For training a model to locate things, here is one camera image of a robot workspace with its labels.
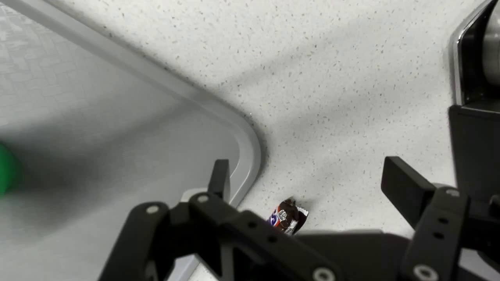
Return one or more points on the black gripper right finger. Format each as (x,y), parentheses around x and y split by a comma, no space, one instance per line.
(442,223)

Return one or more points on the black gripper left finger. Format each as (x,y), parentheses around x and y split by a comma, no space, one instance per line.
(208,234)

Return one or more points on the red silver snack wrapper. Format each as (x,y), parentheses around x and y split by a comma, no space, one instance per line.
(287,216)

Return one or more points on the grey plastic tray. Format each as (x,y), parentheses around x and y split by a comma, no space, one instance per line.
(103,130)

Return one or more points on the black coffee maker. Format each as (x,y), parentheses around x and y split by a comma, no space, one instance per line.
(476,145)

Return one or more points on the green plastic cup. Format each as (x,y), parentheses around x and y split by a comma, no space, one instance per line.
(6,169)

